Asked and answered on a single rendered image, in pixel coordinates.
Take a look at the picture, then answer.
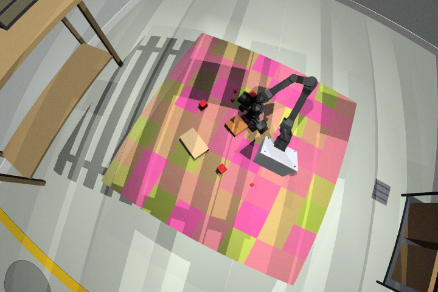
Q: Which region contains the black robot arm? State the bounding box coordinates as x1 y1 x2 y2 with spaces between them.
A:
237 74 318 152

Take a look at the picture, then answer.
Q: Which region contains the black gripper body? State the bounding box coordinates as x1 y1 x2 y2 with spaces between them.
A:
238 104 267 131

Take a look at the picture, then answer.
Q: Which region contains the tan bar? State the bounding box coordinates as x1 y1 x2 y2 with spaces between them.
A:
180 128 209 159

